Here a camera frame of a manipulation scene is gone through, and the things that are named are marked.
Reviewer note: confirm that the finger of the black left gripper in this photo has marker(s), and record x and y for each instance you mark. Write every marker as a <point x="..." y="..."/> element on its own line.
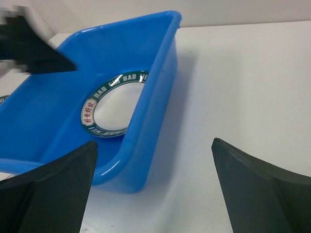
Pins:
<point x="30" y="53"/>

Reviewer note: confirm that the green rimmed plate left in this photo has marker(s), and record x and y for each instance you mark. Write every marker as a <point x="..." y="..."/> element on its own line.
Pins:
<point x="3" y="98"/>

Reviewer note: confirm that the green rimmed plate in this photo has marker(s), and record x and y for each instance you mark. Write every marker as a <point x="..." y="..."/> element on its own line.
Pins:
<point x="108" y="110"/>
<point x="3" y="98"/>

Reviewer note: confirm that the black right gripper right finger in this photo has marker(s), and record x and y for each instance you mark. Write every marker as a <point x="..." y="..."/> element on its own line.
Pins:
<point x="261" y="197"/>

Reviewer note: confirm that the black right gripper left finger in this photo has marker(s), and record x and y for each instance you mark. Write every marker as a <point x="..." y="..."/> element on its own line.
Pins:
<point x="51" y="198"/>

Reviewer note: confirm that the blue plastic bin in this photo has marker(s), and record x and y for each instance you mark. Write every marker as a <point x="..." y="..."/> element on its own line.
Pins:
<point x="41" y="120"/>

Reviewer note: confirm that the green rimmed plate top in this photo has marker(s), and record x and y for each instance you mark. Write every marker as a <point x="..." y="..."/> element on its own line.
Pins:
<point x="108" y="110"/>

